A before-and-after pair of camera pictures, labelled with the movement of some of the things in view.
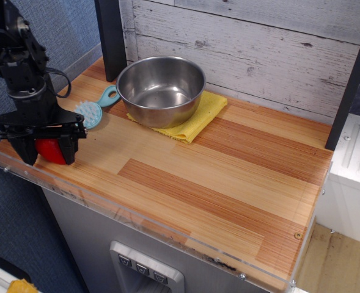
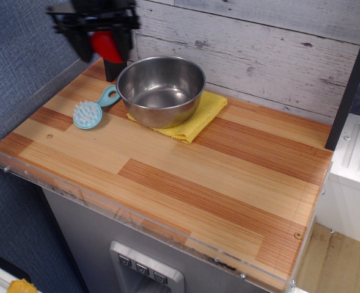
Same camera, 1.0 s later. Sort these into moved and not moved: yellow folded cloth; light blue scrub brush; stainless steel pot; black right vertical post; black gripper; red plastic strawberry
Moved: red plastic strawberry; black gripper
Not moved: light blue scrub brush; stainless steel pot; yellow folded cloth; black right vertical post
